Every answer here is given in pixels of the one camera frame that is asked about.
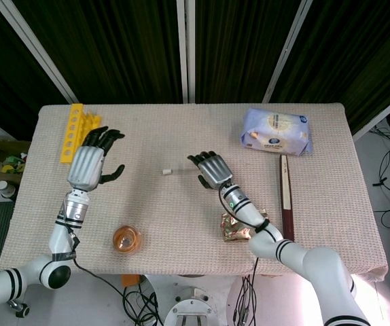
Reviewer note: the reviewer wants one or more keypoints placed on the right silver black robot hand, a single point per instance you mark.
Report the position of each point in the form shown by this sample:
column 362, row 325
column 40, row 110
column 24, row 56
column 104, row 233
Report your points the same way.
column 215, row 169

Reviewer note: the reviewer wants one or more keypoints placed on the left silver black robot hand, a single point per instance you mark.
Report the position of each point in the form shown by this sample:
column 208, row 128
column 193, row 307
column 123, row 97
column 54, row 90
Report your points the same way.
column 84, row 166

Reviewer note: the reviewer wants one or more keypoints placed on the transparent glass test tube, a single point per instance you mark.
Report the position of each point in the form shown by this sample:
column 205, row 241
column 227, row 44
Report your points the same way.
column 181, row 169

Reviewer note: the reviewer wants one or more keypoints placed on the small white cap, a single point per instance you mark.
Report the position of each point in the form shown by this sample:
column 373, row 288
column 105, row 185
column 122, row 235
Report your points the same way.
column 166, row 172

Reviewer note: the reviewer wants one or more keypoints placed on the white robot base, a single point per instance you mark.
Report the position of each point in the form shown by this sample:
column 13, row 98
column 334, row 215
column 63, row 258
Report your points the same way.
column 188, row 305

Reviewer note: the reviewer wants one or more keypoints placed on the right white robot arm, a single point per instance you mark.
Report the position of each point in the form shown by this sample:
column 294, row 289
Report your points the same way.
column 283, row 251

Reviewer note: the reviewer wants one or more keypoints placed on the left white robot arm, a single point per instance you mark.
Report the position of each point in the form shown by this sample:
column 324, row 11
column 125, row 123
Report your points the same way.
column 59, row 237

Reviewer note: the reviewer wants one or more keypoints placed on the yellow plastic rack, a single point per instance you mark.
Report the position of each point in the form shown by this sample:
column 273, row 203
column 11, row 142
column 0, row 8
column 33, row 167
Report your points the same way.
column 70, row 142

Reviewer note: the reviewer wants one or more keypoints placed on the beige waffle tablecloth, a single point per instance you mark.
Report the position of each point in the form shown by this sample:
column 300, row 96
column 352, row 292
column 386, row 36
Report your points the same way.
column 168, row 210

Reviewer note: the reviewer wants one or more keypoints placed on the gold foil tea packet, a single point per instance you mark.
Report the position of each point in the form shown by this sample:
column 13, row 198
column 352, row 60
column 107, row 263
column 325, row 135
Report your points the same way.
column 234, row 232

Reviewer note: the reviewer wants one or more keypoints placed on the blue tissue pack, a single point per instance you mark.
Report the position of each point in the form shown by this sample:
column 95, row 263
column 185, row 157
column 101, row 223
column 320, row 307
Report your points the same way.
column 276, row 132

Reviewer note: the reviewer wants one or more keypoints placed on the folded dark red fan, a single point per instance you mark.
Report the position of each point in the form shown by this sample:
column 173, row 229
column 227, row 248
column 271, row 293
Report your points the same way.
column 286, row 203

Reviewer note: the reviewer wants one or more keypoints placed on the small white bottle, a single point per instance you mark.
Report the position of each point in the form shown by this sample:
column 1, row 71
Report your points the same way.
column 6, row 190

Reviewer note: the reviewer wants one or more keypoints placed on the clear plastic cup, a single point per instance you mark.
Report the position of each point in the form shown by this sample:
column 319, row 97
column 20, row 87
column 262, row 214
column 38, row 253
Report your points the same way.
column 139, row 239

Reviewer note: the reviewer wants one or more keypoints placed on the dark curtain panel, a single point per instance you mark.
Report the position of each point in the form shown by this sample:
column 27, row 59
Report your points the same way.
column 1, row 68
column 358, row 51
column 113, row 44
column 242, row 44

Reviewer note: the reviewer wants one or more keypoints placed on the black caster wheel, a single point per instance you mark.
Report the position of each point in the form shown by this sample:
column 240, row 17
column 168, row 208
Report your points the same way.
column 20, row 308

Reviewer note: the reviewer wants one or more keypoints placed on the white frame post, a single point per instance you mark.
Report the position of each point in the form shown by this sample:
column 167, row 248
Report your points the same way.
column 38, row 51
column 185, row 51
column 288, row 51
column 382, row 113

